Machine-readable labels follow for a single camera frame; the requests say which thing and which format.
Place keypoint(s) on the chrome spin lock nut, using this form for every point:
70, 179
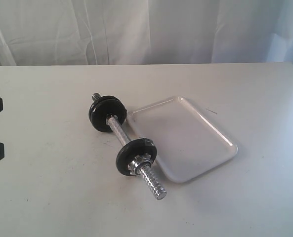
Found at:
135, 166

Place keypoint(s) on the white backdrop curtain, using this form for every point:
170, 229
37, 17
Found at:
113, 32

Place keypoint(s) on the white rectangular plastic tray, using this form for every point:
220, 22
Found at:
188, 143

